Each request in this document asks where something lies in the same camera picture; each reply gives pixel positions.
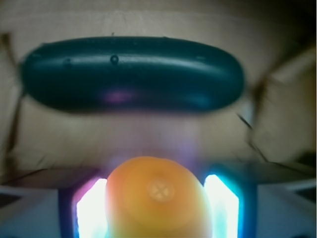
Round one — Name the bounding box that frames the yellow rubber duck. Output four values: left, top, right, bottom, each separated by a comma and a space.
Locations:
105, 157, 212, 238

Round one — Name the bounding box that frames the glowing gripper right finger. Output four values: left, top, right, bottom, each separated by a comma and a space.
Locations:
203, 162, 317, 238

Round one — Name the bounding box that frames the dark green toy cucumber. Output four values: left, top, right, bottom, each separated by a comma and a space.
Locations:
20, 37, 245, 113

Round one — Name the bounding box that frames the brown paper bag tray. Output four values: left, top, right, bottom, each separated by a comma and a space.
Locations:
0, 8, 316, 169

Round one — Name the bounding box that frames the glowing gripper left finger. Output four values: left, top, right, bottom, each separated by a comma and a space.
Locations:
0, 168, 107, 238

